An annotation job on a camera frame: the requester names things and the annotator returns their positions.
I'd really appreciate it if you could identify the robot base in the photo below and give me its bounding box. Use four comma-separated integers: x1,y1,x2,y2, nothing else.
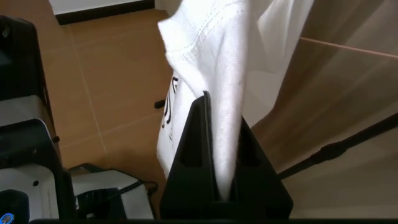
0,14,156,223

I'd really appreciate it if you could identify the pink clothes hanger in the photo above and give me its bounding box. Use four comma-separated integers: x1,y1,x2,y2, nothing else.
299,36,398,60

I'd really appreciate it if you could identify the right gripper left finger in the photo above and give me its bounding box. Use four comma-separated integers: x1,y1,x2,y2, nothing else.
159,90,219,219

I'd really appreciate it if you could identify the white printed t-shirt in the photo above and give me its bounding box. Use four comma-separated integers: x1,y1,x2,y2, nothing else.
155,0,315,200

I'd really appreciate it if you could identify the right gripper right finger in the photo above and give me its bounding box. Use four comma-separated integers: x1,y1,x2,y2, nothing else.
230,114,294,219

